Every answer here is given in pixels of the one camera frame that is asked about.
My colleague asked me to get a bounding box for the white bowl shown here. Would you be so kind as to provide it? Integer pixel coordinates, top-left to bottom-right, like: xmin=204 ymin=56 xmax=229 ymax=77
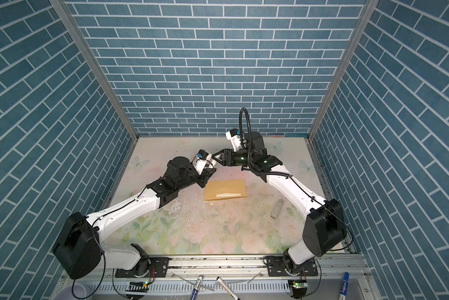
xmin=52 ymin=284 xmax=89 ymax=300

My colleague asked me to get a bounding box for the yellow envelope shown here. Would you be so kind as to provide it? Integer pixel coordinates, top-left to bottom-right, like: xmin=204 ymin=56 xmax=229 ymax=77
xmin=204 ymin=179 xmax=248 ymax=201

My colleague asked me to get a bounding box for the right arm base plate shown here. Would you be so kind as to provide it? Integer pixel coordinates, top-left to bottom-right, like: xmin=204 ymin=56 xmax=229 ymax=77
xmin=263 ymin=256 xmax=318 ymax=277

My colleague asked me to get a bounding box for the blue marker right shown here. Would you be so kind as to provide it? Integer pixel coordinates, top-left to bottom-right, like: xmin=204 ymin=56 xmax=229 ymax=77
xmin=338 ymin=272 xmax=349 ymax=300

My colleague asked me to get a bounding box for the black white marker pen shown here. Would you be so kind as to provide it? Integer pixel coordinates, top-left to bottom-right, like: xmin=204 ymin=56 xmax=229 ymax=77
xmin=216 ymin=277 xmax=240 ymax=300

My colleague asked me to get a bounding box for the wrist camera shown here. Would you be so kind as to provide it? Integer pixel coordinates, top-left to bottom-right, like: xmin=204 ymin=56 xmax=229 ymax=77
xmin=192 ymin=149 xmax=213 ymax=175
xmin=226 ymin=128 xmax=243 ymax=152

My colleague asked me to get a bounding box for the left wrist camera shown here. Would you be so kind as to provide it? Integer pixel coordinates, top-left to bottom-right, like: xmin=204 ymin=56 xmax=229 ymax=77
xmin=192 ymin=149 xmax=213 ymax=175

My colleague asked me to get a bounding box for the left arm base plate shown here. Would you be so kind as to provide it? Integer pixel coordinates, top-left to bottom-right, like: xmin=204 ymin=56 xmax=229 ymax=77
xmin=114 ymin=257 xmax=169 ymax=280

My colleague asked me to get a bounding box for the aluminium rail frame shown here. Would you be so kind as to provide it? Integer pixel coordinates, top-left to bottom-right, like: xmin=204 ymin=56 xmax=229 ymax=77
xmin=51 ymin=253 xmax=380 ymax=300

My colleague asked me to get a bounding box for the blue marker pen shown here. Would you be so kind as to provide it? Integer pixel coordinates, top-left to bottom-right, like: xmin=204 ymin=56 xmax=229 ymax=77
xmin=189 ymin=276 xmax=203 ymax=300

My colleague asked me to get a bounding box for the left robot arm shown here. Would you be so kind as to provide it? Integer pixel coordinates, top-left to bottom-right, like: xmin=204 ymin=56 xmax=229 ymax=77
xmin=53 ymin=156 xmax=216 ymax=280

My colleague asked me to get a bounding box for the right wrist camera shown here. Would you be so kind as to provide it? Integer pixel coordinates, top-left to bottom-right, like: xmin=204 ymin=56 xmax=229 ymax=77
xmin=226 ymin=128 xmax=243 ymax=152

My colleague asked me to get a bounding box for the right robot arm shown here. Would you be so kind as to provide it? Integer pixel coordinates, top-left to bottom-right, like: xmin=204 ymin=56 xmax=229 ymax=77
xmin=207 ymin=129 xmax=348 ymax=275

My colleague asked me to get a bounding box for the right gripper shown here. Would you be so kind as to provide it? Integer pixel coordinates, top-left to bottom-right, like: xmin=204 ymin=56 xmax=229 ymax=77
xmin=212 ymin=148 xmax=256 ymax=168

